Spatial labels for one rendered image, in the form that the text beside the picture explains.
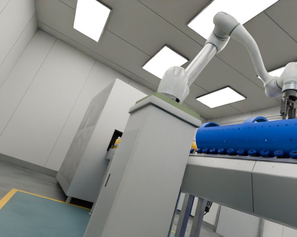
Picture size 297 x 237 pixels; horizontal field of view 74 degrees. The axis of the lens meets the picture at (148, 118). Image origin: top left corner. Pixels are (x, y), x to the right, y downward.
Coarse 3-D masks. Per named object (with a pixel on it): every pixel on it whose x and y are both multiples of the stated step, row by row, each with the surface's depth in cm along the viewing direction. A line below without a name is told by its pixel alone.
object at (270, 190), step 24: (192, 168) 147; (216, 168) 128; (240, 168) 114; (264, 168) 103; (288, 168) 94; (192, 192) 145; (216, 192) 126; (240, 192) 111; (264, 192) 100; (288, 192) 91; (264, 216) 99; (288, 216) 90
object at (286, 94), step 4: (284, 92) 117; (288, 92) 115; (292, 92) 114; (296, 92) 114; (284, 96) 116; (288, 96) 114; (292, 96) 114; (296, 96) 113; (288, 100) 113; (292, 100) 116; (288, 104) 114
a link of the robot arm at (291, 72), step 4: (288, 64) 122; (292, 64) 120; (296, 64) 119; (284, 68) 124; (288, 68) 120; (292, 68) 118; (296, 68) 117; (284, 72) 122; (288, 72) 119; (292, 72) 117; (296, 72) 116; (280, 76) 126; (284, 76) 120; (288, 76) 118; (292, 76) 116; (296, 76) 116; (276, 80) 129; (280, 80) 124; (284, 80) 120; (288, 80) 117; (292, 80) 116; (296, 80) 115; (280, 84) 125
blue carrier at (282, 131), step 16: (208, 128) 150; (224, 128) 137; (240, 128) 125; (256, 128) 116; (272, 128) 108; (288, 128) 101; (208, 144) 147; (224, 144) 134; (240, 144) 124; (256, 144) 115; (272, 144) 107; (288, 144) 100
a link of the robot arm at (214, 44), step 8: (208, 40) 146; (216, 40) 143; (224, 40) 144; (208, 48) 144; (216, 48) 145; (200, 56) 142; (208, 56) 143; (192, 64) 141; (200, 64) 141; (192, 72) 139; (192, 80) 140; (184, 96) 134
